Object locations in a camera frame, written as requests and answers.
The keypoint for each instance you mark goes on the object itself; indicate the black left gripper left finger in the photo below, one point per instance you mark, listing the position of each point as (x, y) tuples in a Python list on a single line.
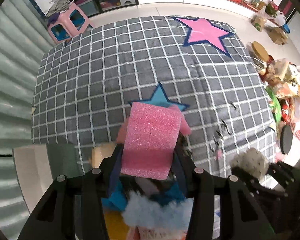
[(54, 215)]

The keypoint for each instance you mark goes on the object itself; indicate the blue cloth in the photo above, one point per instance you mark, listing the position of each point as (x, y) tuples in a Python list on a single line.
[(119, 198)]

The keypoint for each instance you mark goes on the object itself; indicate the white polka dot scrunchie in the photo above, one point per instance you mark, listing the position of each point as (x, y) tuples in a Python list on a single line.
[(253, 162)]

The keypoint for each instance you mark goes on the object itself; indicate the light blue fluffy duster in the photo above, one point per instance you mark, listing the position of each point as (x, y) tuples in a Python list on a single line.
[(143, 212)]

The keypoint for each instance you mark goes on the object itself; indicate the pink foam sponge block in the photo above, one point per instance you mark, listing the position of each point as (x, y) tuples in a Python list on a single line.
[(149, 136)]

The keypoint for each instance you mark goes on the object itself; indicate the grey white storage box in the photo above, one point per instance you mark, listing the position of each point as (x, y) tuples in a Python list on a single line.
[(38, 165)]

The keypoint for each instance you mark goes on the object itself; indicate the pile of colourful toys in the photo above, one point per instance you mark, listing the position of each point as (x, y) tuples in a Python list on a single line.
[(282, 79)]

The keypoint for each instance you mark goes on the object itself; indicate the grey checkered play mat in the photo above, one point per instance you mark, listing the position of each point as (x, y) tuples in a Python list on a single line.
[(84, 89)]

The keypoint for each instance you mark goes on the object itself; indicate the round wooden lid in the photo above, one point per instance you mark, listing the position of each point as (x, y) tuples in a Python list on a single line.
[(260, 51)]

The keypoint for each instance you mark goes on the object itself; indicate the cardboard box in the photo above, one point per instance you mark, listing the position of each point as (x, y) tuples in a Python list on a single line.
[(278, 36)]

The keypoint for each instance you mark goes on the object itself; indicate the green pleated curtain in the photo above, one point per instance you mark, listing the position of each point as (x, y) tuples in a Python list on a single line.
[(23, 42)]

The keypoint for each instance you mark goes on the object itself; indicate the pink plastic stool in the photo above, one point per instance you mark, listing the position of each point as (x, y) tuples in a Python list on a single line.
[(62, 26)]

